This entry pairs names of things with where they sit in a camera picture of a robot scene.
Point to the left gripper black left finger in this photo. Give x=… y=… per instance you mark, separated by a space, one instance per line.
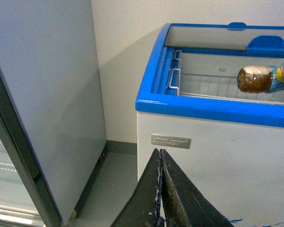
x=143 y=207

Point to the brown tea drink bottle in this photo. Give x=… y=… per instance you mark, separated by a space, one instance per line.
x=260 y=79

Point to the glass sliding freezer lid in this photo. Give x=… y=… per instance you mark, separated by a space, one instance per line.
x=234 y=36

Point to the white chest freezer blue rim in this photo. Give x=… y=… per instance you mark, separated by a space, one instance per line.
x=232 y=151

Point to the white wire freezer basket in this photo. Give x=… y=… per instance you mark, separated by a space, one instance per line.
x=215 y=77

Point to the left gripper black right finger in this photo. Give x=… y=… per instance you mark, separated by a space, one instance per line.
x=183 y=203

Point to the grey upright display fridge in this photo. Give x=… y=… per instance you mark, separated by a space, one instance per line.
x=52 y=127

